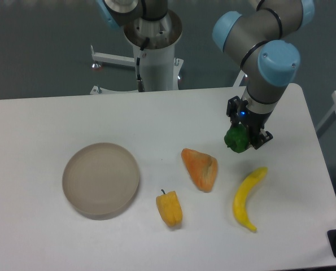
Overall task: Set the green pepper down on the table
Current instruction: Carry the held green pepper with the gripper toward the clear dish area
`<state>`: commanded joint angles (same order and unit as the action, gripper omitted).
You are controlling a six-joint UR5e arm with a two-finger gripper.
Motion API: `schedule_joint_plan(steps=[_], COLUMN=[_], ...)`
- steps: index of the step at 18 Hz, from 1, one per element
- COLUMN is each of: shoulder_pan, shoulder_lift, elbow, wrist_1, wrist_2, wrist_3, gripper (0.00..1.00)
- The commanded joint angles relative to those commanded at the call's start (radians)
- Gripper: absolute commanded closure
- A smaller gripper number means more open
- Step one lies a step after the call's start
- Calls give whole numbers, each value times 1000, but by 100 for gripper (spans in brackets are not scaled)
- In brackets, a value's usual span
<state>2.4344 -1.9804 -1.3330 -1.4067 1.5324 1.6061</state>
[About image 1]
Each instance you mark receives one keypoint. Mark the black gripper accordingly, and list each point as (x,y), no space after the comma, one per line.
(249,116)

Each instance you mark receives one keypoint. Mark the green toy pepper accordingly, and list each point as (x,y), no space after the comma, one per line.
(236,138)

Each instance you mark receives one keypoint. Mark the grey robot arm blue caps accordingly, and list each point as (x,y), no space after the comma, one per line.
(255,43)

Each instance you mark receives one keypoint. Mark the yellow toy bell pepper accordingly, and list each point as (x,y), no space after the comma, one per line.
(169,208)

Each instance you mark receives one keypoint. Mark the orange toy carrot piece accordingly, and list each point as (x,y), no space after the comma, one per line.
(201,167)

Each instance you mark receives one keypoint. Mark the yellow toy banana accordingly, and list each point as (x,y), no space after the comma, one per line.
(240,199)

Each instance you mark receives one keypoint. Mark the beige round plate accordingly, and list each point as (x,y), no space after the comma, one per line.
(101,180)

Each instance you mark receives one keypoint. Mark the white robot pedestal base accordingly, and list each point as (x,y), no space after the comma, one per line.
(153,42)

